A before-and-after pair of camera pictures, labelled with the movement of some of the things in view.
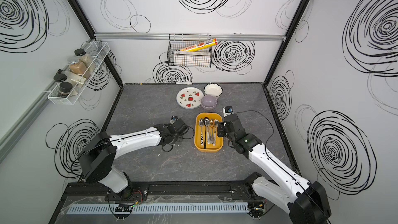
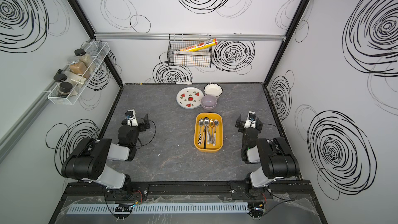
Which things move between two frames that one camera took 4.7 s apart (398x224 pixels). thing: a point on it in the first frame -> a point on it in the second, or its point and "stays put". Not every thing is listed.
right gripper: [221, 126] -> [240, 123]
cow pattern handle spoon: [201, 123] stays put
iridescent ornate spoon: [212, 122] stays put
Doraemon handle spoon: [207, 123] stays put
